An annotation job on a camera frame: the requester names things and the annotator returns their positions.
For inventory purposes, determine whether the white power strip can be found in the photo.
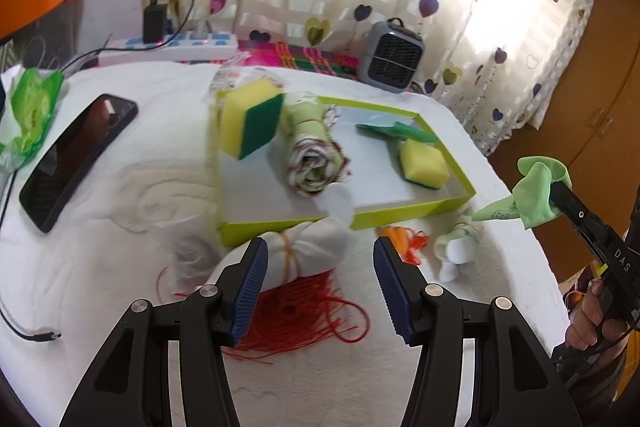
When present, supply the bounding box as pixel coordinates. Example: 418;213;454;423
97;32;239;68

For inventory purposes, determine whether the yellow green scouring sponge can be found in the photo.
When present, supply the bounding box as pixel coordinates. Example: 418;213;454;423
219;80;286;161
399;138;451;191

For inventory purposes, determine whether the white cloth bundle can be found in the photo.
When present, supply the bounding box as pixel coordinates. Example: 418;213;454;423
212;184;358;285

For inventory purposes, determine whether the green tissue packet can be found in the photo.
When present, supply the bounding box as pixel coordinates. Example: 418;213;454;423
0;67;67;174

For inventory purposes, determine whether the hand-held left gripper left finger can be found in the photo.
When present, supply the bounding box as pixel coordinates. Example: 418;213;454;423
60;237;270;427

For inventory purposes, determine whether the person's right hand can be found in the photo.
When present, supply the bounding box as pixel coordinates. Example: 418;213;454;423
565;280;609;353

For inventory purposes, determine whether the green tool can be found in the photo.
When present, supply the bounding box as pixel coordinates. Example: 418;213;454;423
356;120;439;146

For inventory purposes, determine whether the printed cloth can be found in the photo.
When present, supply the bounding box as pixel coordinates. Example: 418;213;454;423
279;92;352;198

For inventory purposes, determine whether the person's right forearm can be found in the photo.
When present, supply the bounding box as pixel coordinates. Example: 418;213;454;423
551;342;632;427

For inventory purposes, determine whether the yellow-green cardboard box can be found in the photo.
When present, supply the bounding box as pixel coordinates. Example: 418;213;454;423
215;89;478;248

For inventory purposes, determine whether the small orange tassel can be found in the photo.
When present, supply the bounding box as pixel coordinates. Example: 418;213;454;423
377;227;432;269

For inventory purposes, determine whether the wooden cabinet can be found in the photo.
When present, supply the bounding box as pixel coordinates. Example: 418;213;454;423
487;0;640;288

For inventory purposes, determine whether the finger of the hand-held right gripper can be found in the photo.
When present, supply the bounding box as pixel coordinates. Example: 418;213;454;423
550;182;614;254

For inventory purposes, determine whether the black smartphone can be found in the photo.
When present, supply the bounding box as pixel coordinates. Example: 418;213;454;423
20;94;140;234

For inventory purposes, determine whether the plaid blanket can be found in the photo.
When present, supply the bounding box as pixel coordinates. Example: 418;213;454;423
236;39;362;84

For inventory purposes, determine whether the black usb cable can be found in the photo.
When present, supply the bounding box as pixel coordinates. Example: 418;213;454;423
0;177;64;344

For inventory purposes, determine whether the clear plastic wrapper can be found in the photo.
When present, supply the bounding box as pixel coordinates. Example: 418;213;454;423
200;65;292;108

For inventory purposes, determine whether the grey desk heater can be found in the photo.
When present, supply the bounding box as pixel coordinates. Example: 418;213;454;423
356;19;427;94

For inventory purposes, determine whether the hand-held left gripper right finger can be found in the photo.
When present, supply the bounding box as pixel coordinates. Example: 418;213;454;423
373;237;583;427

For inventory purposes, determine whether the white green sock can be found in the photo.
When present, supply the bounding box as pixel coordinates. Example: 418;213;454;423
432;216;484;284

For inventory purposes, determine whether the red knot tassel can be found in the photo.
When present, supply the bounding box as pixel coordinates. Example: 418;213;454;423
156;266;372;360

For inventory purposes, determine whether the light green cloth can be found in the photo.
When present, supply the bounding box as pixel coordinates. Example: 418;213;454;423
472;155;574;231

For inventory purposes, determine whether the black charger adapter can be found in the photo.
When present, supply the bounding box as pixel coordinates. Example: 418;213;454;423
142;4;169;44

